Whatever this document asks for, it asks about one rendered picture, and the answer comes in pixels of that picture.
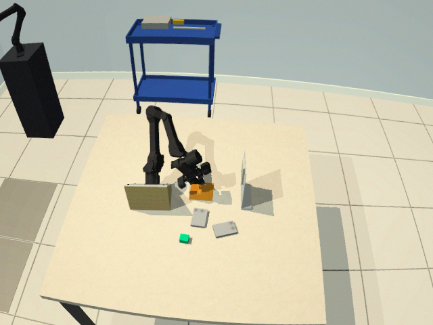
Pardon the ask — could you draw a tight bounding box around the small green block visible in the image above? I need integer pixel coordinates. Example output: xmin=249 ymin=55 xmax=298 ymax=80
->
xmin=179 ymin=234 xmax=189 ymax=244

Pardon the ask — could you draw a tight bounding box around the orange translucent square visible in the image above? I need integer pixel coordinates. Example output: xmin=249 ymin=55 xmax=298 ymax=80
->
xmin=189 ymin=183 xmax=214 ymax=201

